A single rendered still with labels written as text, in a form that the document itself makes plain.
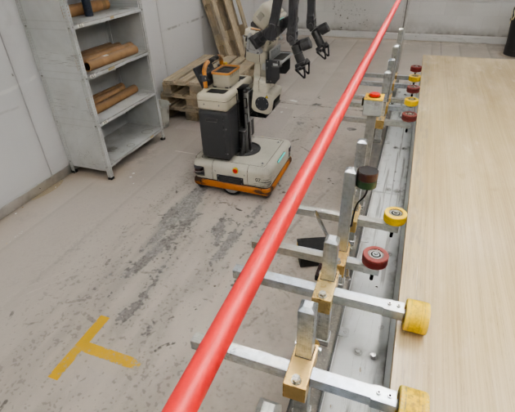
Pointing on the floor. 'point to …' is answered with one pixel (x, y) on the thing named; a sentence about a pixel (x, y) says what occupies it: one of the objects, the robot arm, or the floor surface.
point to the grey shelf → (94, 79)
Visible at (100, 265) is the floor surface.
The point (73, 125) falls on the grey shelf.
